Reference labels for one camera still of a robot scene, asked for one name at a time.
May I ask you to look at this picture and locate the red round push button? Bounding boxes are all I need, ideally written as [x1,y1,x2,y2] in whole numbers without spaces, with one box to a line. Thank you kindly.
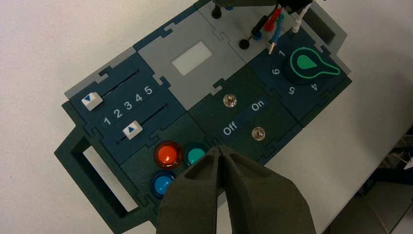
[153,140,184,170]

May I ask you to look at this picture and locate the blue round push button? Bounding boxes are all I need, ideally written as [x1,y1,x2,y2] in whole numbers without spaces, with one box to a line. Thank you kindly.
[150,170,177,199]

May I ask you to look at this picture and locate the black wire plug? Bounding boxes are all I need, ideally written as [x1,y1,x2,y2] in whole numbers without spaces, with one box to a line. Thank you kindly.
[251,13,271,38]

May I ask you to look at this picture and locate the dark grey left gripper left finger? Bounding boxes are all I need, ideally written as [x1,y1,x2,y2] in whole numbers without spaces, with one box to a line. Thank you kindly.
[156,146,223,234]

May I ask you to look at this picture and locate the blue wire plug metal tip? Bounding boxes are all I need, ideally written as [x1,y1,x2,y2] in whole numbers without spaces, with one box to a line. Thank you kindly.
[268,13,286,55]

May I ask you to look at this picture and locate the white wire plug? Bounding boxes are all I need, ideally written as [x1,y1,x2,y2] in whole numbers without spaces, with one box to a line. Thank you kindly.
[291,5,313,34]

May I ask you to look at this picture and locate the metal toggle switch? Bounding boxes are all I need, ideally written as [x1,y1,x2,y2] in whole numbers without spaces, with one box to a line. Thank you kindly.
[251,127,266,142]
[223,94,238,109]

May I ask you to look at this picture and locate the black upright banana plug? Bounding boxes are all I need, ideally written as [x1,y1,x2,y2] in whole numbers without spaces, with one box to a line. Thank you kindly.
[211,2,223,20]

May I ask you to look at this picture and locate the green round push button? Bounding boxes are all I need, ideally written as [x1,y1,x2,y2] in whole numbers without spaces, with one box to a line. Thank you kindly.
[184,143,209,168]

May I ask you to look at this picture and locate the white slider knob down arrow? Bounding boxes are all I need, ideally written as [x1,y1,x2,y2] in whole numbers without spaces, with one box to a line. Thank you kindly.
[81,92,104,112]

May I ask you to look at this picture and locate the white slider knob up arrow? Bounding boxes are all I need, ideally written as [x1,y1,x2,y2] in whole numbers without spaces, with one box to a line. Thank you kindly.
[123,121,144,140]

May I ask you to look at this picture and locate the dark frame beneath table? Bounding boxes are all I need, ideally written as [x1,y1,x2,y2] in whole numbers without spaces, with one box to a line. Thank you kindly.
[368,126,413,195]

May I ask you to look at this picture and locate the green blue task board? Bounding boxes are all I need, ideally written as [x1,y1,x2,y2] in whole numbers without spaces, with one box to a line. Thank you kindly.
[54,0,353,234]

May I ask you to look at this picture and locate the white rectangular display window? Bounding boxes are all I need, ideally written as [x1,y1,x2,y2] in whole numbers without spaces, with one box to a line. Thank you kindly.
[171,41,213,77]

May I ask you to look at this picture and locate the red wire plug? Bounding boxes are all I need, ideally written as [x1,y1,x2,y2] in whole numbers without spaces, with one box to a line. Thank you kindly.
[263,7,282,32]

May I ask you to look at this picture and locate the black cable holder block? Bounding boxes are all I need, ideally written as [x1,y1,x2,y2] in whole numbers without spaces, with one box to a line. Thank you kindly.
[279,0,314,14]

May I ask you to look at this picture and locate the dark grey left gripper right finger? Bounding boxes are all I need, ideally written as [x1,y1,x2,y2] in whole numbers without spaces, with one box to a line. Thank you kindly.
[220,145,318,234]

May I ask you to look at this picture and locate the black green rotary knob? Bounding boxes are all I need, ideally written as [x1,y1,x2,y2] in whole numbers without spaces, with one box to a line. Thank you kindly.
[283,47,341,86]

